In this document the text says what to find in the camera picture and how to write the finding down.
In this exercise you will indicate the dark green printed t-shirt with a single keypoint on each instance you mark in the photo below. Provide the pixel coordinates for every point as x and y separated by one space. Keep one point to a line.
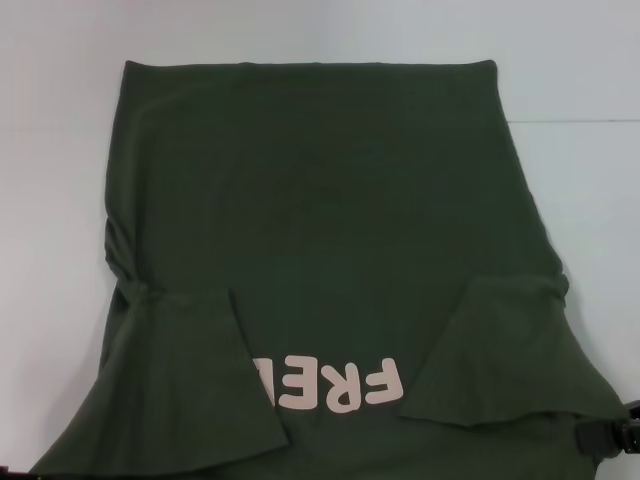
300 200

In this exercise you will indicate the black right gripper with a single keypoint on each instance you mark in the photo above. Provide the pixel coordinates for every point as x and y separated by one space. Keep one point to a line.
634 417

